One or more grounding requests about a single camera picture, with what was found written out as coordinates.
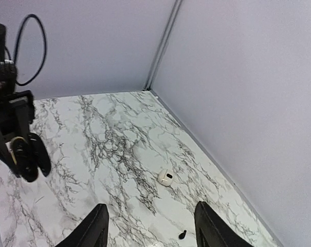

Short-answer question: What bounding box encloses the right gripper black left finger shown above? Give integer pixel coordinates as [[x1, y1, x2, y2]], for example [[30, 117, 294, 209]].
[[56, 204, 109, 247]]

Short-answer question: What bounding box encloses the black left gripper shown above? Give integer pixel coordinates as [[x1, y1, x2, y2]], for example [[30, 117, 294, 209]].
[[0, 24, 35, 178]]

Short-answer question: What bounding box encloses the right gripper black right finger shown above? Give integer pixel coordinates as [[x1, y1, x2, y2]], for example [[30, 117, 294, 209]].
[[194, 201, 252, 247]]

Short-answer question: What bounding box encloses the black earbud charging case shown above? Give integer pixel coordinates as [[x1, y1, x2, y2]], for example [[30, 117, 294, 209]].
[[10, 132, 51, 183]]

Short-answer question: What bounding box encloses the beige earbud charging case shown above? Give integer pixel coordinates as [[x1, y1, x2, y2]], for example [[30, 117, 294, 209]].
[[157, 169, 175, 187]]

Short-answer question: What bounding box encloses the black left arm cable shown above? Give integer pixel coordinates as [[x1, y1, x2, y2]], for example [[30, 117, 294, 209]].
[[5, 14, 47, 87]]

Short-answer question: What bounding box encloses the left aluminium corner post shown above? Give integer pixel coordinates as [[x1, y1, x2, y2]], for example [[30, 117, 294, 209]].
[[143, 0, 184, 91]]

